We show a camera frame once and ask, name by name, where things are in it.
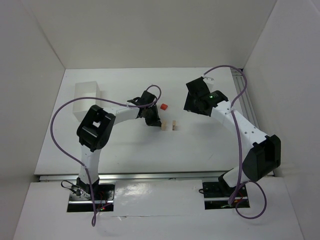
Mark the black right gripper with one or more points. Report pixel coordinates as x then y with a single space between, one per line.
191 100

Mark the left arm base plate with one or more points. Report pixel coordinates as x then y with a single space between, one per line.
81 202

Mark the aluminium rail front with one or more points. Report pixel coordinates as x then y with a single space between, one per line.
139 176

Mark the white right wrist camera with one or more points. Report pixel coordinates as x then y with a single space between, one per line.
208 79

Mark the natural wood block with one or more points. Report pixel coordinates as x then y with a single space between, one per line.
164 125
174 125

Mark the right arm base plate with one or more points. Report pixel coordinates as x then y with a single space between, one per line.
216 198

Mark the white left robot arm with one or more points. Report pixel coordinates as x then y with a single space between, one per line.
95 130

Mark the white perforated box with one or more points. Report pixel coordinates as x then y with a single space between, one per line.
85 89

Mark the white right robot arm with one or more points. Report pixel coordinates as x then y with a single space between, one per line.
261 154

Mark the red wood cylinder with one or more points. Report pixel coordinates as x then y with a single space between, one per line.
164 106

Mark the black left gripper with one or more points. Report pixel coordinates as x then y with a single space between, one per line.
152 116

